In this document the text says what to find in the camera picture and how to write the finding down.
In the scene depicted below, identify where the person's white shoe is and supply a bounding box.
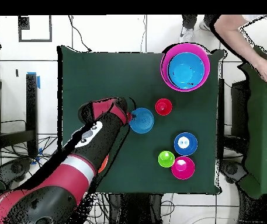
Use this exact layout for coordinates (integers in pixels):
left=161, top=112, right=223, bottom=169
left=179, top=25, right=195, bottom=44
left=198, top=19, right=213, bottom=33

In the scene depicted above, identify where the bundle of floor cables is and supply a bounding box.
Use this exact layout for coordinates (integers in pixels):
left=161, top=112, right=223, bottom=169
left=0, top=134, right=59, bottom=169

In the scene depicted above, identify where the red cup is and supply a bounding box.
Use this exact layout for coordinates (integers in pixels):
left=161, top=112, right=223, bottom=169
left=155, top=98, right=173, bottom=116

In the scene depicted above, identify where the small light blue ridged bowl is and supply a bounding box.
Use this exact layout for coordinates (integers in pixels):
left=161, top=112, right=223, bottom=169
left=129, top=107, right=155, bottom=134

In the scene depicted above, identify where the dark green tablecloth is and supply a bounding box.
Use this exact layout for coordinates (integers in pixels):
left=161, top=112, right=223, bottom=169
left=57, top=45, right=227, bottom=195

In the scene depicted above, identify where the large pink bowl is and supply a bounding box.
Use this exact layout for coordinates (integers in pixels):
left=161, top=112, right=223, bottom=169
left=159, top=43, right=211, bottom=92

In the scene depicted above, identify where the blue tape strip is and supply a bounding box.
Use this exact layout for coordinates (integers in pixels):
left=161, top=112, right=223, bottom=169
left=26, top=71, right=41, bottom=89

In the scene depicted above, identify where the green cup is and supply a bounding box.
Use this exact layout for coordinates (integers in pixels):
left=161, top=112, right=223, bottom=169
left=158, top=150, right=176, bottom=168

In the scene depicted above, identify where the black metal stand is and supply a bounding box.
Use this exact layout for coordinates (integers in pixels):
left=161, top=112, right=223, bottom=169
left=217, top=77, right=251, bottom=155
left=0, top=73, right=39, bottom=159

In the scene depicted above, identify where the small pink-red bowl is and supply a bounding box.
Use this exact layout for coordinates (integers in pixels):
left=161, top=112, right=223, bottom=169
left=171, top=156, right=196, bottom=180

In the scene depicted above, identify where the black floor stand base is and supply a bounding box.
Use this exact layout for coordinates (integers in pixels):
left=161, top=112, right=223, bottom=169
left=219, top=160, right=248, bottom=185
left=0, top=157, right=34, bottom=183

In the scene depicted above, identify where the black square floor frame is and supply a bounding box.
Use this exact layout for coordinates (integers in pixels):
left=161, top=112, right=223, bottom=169
left=18, top=15, right=53, bottom=43

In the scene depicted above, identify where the long black floor cable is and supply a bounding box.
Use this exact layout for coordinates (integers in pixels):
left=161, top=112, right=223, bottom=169
left=68, top=15, right=93, bottom=53

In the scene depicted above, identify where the small dark blue bowl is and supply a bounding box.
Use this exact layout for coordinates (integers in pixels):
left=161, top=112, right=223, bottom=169
left=173, top=132, right=199, bottom=156

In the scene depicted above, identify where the large blue bowl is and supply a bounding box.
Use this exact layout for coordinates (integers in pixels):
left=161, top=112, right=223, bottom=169
left=167, top=52, right=206, bottom=90

